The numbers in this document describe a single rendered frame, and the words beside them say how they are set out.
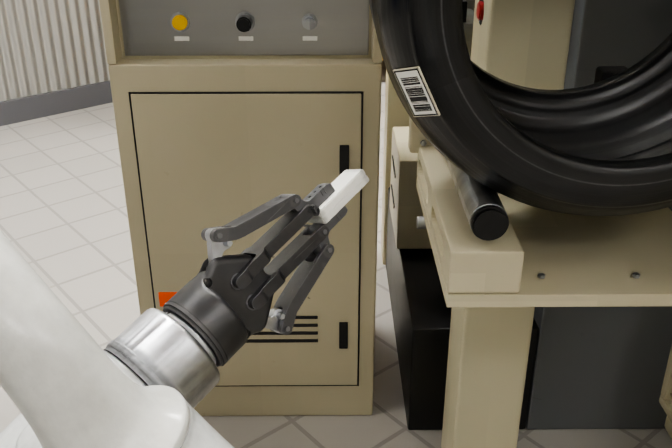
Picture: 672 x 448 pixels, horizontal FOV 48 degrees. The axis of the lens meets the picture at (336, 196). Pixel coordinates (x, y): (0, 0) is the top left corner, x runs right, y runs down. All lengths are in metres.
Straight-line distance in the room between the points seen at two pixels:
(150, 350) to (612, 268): 0.63
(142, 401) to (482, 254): 0.53
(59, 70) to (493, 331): 3.22
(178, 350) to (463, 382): 0.93
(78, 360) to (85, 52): 3.86
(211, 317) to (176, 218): 1.05
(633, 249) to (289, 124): 0.77
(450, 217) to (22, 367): 0.65
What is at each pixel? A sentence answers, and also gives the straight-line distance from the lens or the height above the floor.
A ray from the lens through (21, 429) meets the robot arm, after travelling 0.64.
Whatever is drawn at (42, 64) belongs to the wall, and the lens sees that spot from 4.22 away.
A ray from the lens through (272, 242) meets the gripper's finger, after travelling 0.71.
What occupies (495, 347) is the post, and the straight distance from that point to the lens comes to 1.46.
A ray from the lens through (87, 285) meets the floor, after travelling 2.60.
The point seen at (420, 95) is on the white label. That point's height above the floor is 1.05.
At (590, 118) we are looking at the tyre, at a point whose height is 0.94.
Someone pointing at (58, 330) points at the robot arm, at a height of 1.05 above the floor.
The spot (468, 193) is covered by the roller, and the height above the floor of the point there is 0.91.
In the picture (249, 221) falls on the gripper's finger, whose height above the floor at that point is 0.99.
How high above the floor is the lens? 1.30
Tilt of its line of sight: 25 degrees down
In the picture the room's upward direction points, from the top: straight up
